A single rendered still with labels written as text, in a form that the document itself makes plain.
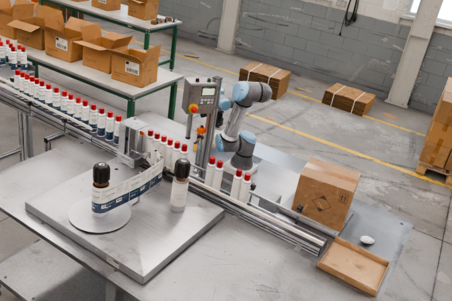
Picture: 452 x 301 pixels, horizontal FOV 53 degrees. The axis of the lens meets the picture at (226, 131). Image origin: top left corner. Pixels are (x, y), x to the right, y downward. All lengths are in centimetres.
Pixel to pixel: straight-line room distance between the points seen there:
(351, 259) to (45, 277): 179
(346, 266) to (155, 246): 97
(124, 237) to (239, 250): 58
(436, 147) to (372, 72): 258
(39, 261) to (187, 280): 127
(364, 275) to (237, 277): 66
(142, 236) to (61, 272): 91
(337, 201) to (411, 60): 521
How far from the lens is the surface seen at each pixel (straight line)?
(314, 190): 256
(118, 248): 223
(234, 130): 274
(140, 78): 422
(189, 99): 254
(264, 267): 231
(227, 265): 228
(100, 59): 456
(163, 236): 231
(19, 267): 316
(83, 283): 301
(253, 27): 832
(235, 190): 255
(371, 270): 252
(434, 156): 557
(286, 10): 803
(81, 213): 241
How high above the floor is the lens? 235
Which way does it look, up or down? 26 degrees down
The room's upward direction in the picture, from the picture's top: 9 degrees clockwise
